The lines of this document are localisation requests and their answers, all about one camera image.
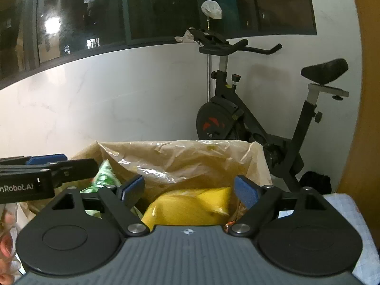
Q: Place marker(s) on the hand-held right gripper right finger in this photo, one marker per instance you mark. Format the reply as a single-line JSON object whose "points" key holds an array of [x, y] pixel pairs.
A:
{"points": [[246, 193]]}

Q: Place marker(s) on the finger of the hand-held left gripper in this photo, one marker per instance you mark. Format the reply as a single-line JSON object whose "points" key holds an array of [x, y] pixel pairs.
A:
{"points": [[44, 159], [77, 169]]}

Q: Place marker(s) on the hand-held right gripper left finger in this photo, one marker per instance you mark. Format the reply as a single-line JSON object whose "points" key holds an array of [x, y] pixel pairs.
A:
{"points": [[132, 191]]}

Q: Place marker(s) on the brown paper bag with panda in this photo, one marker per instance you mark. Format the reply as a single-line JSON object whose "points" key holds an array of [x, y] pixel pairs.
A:
{"points": [[83, 153]]}

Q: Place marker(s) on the green snack packet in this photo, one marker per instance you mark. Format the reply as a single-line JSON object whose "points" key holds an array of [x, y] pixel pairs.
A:
{"points": [[104, 175]]}

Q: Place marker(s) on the yellow snack packet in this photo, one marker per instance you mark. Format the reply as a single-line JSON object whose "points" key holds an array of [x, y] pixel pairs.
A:
{"points": [[184, 207]]}

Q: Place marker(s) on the person's left hand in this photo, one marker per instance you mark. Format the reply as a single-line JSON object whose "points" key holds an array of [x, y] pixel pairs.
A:
{"points": [[6, 243]]}

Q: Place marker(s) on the black bag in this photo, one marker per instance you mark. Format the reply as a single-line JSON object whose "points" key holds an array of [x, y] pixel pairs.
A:
{"points": [[315, 182]]}

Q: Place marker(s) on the black exercise bike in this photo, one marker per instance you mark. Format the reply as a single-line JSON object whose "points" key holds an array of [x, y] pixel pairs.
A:
{"points": [[225, 118]]}

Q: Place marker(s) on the metal pole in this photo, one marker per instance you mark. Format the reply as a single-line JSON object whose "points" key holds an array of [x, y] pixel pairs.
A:
{"points": [[208, 74]]}

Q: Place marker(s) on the orange wooden door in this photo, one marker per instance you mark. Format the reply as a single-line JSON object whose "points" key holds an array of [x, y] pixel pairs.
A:
{"points": [[368, 95]]}

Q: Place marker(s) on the crumpled white cloth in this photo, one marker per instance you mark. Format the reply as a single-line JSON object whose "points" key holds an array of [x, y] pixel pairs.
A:
{"points": [[184, 37]]}

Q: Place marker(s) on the white plastic bag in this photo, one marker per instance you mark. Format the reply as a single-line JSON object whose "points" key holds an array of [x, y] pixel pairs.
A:
{"points": [[211, 9]]}

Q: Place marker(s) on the teal hanging garment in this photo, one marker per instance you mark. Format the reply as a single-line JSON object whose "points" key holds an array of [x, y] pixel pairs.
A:
{"points": [[216, 0]]}

